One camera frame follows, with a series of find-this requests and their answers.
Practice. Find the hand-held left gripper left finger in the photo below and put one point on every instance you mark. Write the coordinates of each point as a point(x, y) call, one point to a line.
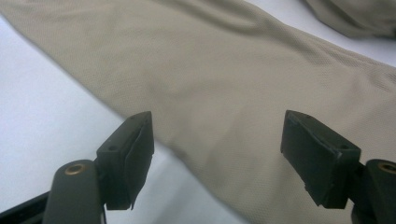
point(124, 161)

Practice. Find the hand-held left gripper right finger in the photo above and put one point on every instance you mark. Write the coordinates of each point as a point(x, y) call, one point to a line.
point(317, 158)

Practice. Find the beige garment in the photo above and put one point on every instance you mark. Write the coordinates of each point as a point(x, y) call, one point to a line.
point(224, 93)

